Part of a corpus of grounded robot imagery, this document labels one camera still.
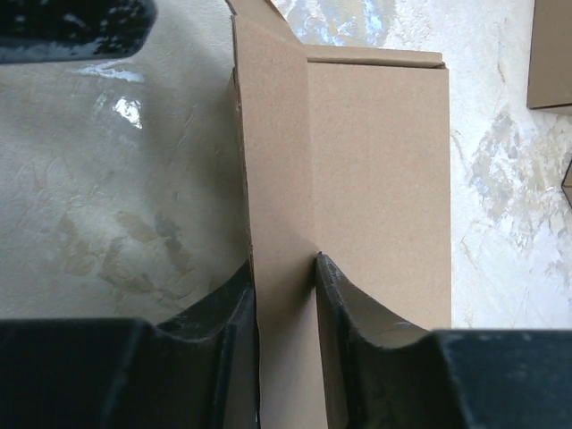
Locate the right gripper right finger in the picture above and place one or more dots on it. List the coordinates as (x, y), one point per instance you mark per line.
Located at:
(382, 371)

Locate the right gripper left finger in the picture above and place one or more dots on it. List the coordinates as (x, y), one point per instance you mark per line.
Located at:
(198, 369)

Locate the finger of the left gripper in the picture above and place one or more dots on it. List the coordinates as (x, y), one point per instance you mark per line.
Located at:
(44, 31)

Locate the closed brown box middle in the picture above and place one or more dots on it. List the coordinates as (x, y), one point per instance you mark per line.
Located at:
(549, 74)

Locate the brown cardboard box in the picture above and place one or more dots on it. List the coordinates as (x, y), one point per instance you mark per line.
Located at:
(346, 151)

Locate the closed brown box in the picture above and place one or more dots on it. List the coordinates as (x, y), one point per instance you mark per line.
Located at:
(549, 74)
(566, 184)

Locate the closed brown box right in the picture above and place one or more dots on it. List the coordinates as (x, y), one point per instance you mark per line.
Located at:
(566, 184)

